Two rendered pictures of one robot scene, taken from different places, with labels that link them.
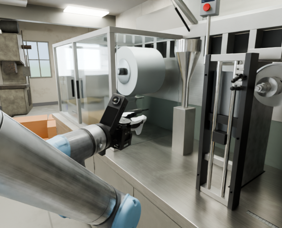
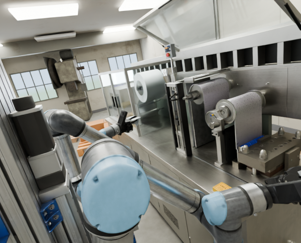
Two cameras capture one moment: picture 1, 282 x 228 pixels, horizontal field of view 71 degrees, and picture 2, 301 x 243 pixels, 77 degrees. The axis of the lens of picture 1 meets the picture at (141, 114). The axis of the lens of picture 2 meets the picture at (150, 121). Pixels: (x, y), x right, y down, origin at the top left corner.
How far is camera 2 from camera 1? 0.79 m
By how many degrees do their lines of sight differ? 12
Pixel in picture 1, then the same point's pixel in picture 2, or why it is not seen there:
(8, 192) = (90, 140)
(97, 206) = not seen: hidden behind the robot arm
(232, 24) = (195, 52)
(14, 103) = (79, 113)
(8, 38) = (67, 64)
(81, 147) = (109, 132)
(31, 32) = (82, 54)
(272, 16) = (210, 48)
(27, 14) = (77, 42)
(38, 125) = (98, 127)
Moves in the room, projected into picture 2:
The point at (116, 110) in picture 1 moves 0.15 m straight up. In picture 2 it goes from (122, 117) to (117, 95)
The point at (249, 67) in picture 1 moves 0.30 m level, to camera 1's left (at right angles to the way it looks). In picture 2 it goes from (177, 90) to (134, 97)
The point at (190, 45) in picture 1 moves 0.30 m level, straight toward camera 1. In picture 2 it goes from (168, 72) to (156, 76)
